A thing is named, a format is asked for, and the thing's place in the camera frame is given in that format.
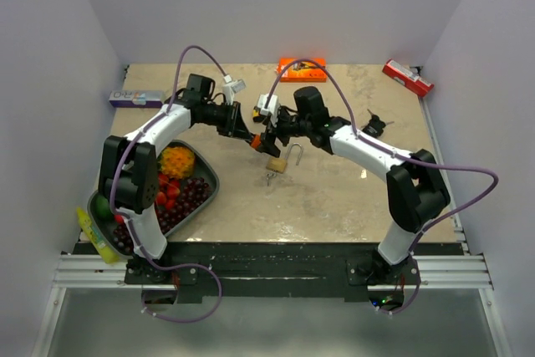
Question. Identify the brass padlock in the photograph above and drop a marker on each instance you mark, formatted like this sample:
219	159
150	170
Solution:
279	164

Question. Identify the dark grape bunch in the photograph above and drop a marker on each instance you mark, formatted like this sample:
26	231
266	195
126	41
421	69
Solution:
174	201

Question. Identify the orange razor box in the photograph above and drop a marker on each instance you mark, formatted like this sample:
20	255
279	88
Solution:
301	72

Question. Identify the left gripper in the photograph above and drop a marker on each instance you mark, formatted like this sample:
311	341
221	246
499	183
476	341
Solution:
234	125

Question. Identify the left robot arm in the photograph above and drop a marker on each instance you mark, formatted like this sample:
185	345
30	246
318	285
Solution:
128	176

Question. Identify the grey fruit tray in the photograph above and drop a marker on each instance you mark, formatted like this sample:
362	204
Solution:
197	192

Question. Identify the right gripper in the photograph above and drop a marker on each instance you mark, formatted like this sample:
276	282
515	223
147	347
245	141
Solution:
269	146

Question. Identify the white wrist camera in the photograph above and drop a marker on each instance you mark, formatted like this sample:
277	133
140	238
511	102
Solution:
231	87
268	106

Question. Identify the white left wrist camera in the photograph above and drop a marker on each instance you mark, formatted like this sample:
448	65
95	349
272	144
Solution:
231	87

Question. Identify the orange padlock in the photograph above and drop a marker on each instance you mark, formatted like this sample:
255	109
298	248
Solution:
256	142

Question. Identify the purple white box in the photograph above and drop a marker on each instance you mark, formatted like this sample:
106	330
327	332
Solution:
139	99

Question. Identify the silver keys of brass padlock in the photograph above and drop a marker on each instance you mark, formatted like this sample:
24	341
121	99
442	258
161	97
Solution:
270	177

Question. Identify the green lime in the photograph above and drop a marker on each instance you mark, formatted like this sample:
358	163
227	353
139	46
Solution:
102	208

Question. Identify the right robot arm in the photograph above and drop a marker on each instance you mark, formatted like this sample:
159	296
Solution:
416	191

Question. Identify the black-headed keys of black padlock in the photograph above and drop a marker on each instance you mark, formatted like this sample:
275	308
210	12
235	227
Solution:
376	120

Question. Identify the black padlock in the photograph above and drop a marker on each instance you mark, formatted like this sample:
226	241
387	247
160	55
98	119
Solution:
373	130

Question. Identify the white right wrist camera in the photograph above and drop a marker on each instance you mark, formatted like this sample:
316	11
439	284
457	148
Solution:
268	106

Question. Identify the red box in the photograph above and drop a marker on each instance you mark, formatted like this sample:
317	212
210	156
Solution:
407	78

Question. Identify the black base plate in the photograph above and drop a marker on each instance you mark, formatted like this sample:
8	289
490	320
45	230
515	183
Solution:
265	270

